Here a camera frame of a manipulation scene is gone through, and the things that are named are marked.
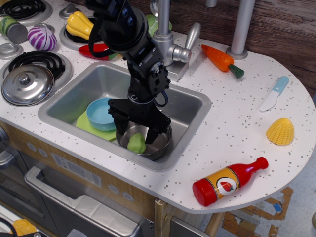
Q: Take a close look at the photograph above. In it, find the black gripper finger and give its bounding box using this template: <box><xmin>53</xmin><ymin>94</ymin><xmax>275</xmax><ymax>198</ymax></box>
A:
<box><xmin>145</xmin><ymin>126</ymin><xmax>162</xmax><ymax>144</ymax></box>
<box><xmin>114</xmin><ymin>117</ymin><xmax>129</xmax><ymax>135</ymax></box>

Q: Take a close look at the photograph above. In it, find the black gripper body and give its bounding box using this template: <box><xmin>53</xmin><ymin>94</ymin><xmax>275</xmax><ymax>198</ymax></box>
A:
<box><xmin>108</xmin><ymin>99</ymin><xmax>171</xmax><ymax>133</ymax></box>

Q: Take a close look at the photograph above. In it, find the green toy broccoli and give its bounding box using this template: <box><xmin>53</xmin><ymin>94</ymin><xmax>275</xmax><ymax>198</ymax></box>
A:
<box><xmin>127</xmin><ymin>133</ymin><xmax>146</xmax><ymax>154</ymax></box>

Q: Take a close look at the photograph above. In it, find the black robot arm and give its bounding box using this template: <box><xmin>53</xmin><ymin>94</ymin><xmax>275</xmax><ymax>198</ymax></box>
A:
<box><xmin>84</xmin><ymin>0</ymin><xmax>171</xmax><ymax>144</ymax></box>

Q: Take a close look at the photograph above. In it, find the small steel pan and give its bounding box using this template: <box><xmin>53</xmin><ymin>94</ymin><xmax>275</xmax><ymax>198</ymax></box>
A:
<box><xmin>116</xmin><ymin>122</ymin><xmax>172</xmax><ymax>160</ymax></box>

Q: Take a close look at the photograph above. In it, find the light blue plastic bowl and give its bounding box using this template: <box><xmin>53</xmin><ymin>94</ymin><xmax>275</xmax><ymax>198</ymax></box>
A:
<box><xmin>86</xmin><ymin>98</ymin><xmax>116</xmax><ymax>131</ymax></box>

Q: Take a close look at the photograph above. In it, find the green plastic plate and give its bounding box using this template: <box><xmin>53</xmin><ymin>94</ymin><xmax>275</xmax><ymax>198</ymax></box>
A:
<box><xmin>76</xmin><ymin>111</ymin><xmax>116</xmax><ymax>141</ymax></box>

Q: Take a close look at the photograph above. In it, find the grey metal sink basin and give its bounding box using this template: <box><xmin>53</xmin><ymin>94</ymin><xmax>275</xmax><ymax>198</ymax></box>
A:
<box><xmin>38</xmin><ymin>62</ymin><xmax>211</xmax><ymax>171</ymax></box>

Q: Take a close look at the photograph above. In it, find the red toy chili pepper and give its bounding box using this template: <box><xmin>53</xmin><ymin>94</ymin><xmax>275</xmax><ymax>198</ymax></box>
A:
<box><xmin>79</xmin><ymin>43</ymin><xmax>117</xmax><ymax>60</ymax></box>

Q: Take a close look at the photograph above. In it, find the silver toy faucet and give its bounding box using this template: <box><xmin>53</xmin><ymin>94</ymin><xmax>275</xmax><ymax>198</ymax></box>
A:
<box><xmin>150</xmin><ymin>0</ymin><xmax>201</xmax><ymax>82</ymax></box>

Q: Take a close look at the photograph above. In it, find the front left stove burner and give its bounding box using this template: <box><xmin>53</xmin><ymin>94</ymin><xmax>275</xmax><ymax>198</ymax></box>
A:
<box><xmin>0</xmin><ymin>51</ymin><xmax>73</xmax><ymax>90</ymax></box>

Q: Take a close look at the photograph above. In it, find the stove burner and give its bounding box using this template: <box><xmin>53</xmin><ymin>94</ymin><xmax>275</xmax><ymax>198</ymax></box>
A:
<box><xmin>0</xmin><ymin>0</ymin><xmax>53</xmax><ymax>27</ymax></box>
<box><xmin>59</xmin><ymin>25</ymin><xmax>88</xmax><ymax>51</ymax></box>
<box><xmin>0</xmin><ymin>51</ymin><xmax>73</xmax><ymax>90</ymax></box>

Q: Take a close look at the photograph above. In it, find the red toy ketchup bottle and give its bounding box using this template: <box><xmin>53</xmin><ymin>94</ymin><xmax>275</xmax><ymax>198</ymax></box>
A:
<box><xmin>192</xmin><ymin>157</ymin><xmax>269</xmax><ymax>206</ymax></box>

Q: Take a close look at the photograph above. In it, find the back right stove burner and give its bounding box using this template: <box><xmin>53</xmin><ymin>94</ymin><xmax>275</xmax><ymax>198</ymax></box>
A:
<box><xmin>59</xmin><ymin>25</ymin><xmax>88</xmax><ymax>51</ymax></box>

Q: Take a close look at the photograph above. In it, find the green toy cabbage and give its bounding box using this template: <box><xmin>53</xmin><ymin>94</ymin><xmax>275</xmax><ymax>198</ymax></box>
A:
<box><xmin>146</xmin><ymin>14</ymin><xmax>172</xmax><ymax>37</ymax></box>

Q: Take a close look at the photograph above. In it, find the yellow toy bell pepper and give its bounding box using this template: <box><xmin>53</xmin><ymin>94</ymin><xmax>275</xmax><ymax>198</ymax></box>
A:
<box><xmin>66</xmin><ymin>11</ymin><xmax>94</xmax><ymax>40</ymax></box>

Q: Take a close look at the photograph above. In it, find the steel pot lid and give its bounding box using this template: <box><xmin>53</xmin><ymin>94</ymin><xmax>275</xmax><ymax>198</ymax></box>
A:
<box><xmin>1</xmin><ymin>64</ymin><xmax>54</xmax><ymax>106</ymax></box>

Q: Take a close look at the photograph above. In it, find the orange toy carrot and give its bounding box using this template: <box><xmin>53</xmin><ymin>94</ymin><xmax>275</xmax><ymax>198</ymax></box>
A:
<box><xmin>201</xmin><ymin>44</ymin><xmax>244</xmax><ymax>79</ymax></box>

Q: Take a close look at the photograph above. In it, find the purple toy onion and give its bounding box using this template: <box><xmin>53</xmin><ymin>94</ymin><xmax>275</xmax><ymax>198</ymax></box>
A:
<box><xmin>27</xmin><ymin>27</ymin><xmax>57</xmax><ymax>51</ymax></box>

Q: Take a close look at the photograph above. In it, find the silver stove knob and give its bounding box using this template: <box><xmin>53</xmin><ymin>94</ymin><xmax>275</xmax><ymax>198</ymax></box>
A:
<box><xmin>59</xmin><ymin>4</ymin><xmax>81</xmax><ymax>20</ymax></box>
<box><xmin>0</xmin><ymin>43</ymin><xmax>24</xmax><ymax>60</ymax></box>

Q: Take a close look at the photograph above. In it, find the grey support pole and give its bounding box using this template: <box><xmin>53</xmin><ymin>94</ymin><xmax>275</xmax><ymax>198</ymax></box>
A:
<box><xmin>226</xmin><ymin>0</ymin><xmax>255</xmax><ymax>60</ymax></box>

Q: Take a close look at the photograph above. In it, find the blue white toy knife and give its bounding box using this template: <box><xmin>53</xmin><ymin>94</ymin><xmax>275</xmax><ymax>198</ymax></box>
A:
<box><xmin>259</xmin><ymin>76</ymin><xmax>289</xmax><ymax>112</ymax></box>

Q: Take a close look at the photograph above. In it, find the silver stove knob left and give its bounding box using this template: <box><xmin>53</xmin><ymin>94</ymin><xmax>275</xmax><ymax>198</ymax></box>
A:
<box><xmin>0</xmin><ymin>43</ymin><xmax>24</xmax><ymax>60</ymax></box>

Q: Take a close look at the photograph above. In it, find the yellow toy corn piece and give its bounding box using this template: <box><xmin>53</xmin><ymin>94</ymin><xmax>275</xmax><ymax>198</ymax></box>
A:
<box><xmin>266</xmin><ymin>118</ymin><xmax>294</xmax><ymax>146</ymax></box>

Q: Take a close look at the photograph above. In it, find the green label toy can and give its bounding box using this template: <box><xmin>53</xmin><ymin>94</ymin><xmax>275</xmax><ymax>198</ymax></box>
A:
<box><xmin>0</xmin><ymin>14</ymin><xmax>28</xmax><ymax>44</ymax></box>

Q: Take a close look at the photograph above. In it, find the back left stove burner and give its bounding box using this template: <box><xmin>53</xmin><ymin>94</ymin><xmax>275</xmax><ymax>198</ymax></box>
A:
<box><xmin>0</xmin><ymin>0</ymin><xmax>53</xmax><ymax>27</ymax></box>

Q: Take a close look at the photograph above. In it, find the yellow object bottom left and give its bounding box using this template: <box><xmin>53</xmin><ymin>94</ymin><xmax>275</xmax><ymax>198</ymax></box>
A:
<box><xmin>12</xmin><ymin>219</ymin><xmax>37</xmax><ymax>237</ymax></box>

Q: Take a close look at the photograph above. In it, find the silver oven door handle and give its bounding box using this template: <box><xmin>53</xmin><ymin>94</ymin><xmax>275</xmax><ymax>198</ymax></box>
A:
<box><xmin>25</xmin><ymin>167</ymin><xmax>143</xmax><ymax>237</ymax></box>

